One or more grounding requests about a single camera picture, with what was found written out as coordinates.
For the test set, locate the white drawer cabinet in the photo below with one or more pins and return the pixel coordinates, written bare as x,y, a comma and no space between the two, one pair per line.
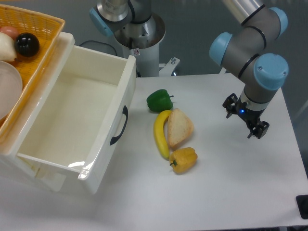
15,164

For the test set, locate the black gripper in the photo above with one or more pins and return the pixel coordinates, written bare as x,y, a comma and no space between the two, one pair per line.
249,111

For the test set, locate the white bowl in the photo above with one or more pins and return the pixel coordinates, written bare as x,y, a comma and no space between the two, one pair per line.
10,88

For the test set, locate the white pear-shaped fruit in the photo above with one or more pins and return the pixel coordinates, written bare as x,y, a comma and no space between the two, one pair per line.
7,49

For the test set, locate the yellow bell pepper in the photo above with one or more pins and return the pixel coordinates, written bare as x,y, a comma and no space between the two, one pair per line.
183,159

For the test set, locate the pink round fruit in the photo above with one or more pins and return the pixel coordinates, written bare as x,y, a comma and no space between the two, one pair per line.
10,31

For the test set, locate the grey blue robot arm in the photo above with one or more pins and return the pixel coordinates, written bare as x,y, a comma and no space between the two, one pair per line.
240,55

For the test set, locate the black corner object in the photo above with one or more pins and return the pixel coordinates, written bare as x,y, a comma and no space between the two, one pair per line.
302,203

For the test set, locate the white plastic drawer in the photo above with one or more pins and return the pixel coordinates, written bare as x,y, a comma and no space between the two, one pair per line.
81,115

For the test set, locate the white mounting bracket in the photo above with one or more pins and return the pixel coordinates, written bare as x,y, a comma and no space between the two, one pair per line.
168,69

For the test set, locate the black drawer handle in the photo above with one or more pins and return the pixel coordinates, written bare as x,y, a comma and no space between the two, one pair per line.
121,126

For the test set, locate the green bell pepper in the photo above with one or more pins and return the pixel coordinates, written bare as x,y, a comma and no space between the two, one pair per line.
159,101

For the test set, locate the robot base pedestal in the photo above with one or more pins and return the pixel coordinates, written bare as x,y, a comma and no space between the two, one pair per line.
136,28

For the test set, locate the black ball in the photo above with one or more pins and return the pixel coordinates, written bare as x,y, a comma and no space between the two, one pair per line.
27,44

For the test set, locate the yellow banana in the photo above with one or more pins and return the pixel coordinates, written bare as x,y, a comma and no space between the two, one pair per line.
159,134

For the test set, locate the triangular bread slice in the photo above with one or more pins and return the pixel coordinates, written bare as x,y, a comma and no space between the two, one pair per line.
179,128

